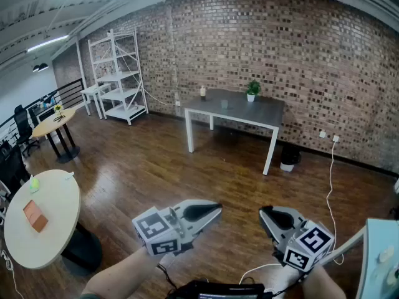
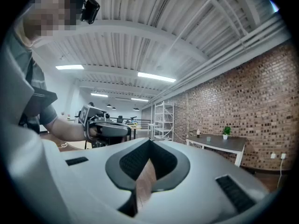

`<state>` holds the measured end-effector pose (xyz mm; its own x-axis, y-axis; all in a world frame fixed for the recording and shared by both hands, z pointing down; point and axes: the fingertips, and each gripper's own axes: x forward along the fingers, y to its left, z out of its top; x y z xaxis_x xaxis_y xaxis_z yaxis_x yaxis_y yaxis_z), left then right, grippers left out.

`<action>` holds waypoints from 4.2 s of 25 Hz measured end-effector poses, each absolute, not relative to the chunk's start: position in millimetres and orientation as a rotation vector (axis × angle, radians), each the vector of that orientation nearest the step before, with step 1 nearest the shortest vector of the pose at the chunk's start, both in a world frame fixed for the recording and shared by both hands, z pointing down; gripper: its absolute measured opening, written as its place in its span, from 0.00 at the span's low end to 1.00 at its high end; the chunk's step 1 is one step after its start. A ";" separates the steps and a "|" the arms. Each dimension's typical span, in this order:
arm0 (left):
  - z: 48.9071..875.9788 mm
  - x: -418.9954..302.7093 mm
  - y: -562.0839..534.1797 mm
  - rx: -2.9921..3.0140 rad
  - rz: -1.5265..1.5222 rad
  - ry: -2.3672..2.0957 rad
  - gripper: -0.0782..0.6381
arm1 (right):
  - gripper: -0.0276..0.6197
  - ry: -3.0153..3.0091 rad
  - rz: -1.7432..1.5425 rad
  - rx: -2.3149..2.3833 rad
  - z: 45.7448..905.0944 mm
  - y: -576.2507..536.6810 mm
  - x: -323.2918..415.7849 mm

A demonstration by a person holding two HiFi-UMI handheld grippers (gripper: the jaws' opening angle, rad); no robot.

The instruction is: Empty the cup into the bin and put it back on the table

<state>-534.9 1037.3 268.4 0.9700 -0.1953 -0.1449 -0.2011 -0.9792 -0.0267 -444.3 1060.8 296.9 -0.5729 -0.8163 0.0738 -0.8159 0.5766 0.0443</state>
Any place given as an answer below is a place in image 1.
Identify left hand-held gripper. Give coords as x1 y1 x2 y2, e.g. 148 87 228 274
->
132 199 223 257

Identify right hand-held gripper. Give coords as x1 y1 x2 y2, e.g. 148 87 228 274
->
259 206 335 273

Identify person's left forearm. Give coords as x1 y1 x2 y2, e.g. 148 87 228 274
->
81 246 166 299

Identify person's right forearm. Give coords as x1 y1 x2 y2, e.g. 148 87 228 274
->
300 265 347 299

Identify black trash bin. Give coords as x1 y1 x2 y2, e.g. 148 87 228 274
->
279 144 302 173

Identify black chest-worn screen device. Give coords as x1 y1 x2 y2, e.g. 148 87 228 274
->
183 280 266 299

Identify dark grey table white legs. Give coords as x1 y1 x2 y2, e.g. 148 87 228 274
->
183 88 286 176

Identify green plant in white pot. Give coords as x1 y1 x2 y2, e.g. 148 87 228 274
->
245 79 262 103

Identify white metal shelf rack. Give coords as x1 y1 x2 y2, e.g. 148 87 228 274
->
87 27 149 126

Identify round white table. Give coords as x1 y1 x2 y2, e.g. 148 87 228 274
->
3 169 103 270

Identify orange box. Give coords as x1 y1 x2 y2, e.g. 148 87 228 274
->
22 199 49 234

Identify small white side table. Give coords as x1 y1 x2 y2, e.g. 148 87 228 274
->
80 82 113 120

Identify round wooden table black base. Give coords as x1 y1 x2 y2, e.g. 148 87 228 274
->
31 108 81 164

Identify black metal railing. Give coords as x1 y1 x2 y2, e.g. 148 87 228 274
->
0 78 87 136

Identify black office chair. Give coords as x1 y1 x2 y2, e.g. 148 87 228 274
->
0 140 31 196
14 104 41 157

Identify ceiling tube light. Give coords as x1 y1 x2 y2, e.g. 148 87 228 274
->
27 35 69 52

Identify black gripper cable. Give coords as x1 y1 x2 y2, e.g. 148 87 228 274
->
157 263 178 292
264 272 308 295

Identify long white charging cable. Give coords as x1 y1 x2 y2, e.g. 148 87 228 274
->
239 137 345 286

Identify thin white shelf cable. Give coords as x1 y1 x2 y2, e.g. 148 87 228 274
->
119 51 177 107

